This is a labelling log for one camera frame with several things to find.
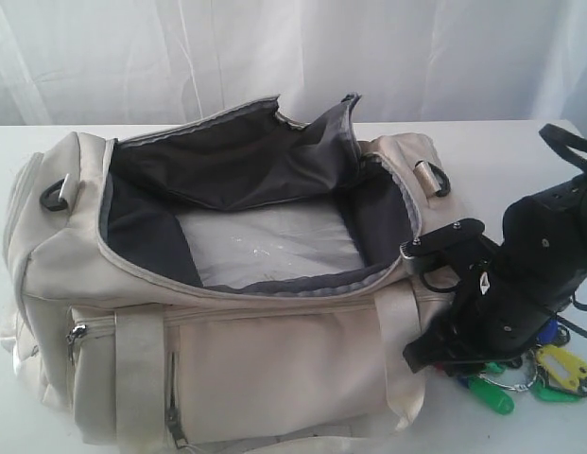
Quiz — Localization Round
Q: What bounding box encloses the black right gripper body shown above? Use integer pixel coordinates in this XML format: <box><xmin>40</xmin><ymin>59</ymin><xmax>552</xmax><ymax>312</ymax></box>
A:
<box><xmin>434</xmin><ymin>226</ymin><xmax>587</xmax><ymax>375</ymax></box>

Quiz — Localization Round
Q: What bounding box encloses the colourful key tag bunch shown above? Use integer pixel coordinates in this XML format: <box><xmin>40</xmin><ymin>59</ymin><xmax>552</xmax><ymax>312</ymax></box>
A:
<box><xmin>454</xmin><ymin>319</ymin><xmax>587</xmax><ymax>415</ymax></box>

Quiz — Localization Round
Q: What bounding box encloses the cream fabric duffel bag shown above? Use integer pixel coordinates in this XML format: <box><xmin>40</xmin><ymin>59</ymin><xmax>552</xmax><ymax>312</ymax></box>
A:
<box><xmin>3</xmin><ymin>95</ymin><xmax>464</xmax><ymax>453</ymax></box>

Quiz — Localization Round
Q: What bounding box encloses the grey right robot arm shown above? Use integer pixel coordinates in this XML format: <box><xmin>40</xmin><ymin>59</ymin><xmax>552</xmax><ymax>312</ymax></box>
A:
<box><xmin>401</xmin><ymin>175</ymin><xmax>587</xmax><ymax>374</ymax></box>

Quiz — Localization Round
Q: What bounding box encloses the clear plastic document sleeve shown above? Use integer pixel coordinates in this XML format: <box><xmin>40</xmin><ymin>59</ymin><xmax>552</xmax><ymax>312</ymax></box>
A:
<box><xmin>177</xmin><ymin>201</ymin><xmax>364</xmax><ymax>289</ymax></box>

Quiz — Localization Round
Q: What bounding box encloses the white backdrop curtain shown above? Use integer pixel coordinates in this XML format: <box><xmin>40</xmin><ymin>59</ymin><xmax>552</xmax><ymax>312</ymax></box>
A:
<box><xmin>0</xmin><ymin>1</ymin><xmax>587</xmax><ymax>131</ymax></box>

